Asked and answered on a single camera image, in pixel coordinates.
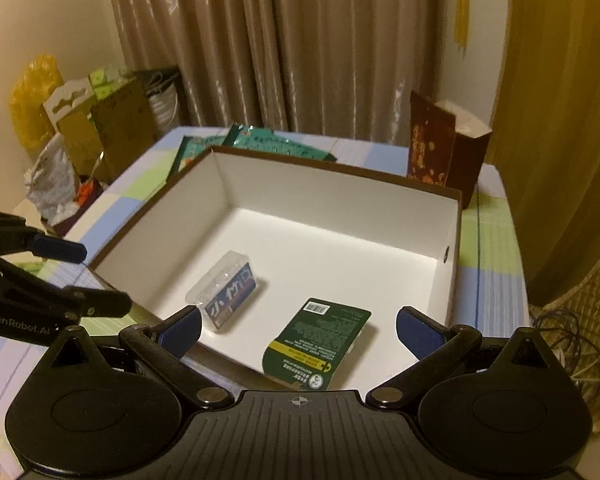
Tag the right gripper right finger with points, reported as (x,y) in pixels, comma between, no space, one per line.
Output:
(440,351)

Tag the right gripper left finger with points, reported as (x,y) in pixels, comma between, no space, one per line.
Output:
(160,349)

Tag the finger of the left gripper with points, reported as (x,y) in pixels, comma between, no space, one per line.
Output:
(16,236)
(77,302)

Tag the clear plastic floss box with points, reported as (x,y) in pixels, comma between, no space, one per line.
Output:
(220,293)

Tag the dark green packet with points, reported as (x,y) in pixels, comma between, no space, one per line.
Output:
(308,351)

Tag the white plastic bag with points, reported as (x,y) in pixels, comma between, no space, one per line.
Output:
(52,183)

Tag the brown cardboard carton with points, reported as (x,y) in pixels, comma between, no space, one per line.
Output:
(103,137)

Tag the quilted gold chair cover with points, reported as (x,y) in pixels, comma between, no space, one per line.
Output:
(571,327)

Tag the yellow plastic bag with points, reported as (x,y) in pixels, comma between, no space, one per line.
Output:
(33,88)

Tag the green tissue pack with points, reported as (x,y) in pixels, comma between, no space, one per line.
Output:
(108,79)

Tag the green rice bag rear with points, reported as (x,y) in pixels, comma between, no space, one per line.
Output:
(190,148)

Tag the green rice bag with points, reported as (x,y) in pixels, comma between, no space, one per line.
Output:
(190,148)
(267,141)

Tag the dark red gift bag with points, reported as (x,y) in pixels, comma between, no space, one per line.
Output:
(447,145)

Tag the green rice bag front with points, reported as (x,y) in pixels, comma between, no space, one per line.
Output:
(267,141)

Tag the golden yellow curtain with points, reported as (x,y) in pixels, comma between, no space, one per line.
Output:
(546,142)

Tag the beige curtain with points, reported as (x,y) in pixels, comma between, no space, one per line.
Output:
(334,67)

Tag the yellow wall ornament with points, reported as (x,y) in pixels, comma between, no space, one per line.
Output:
(461,25)

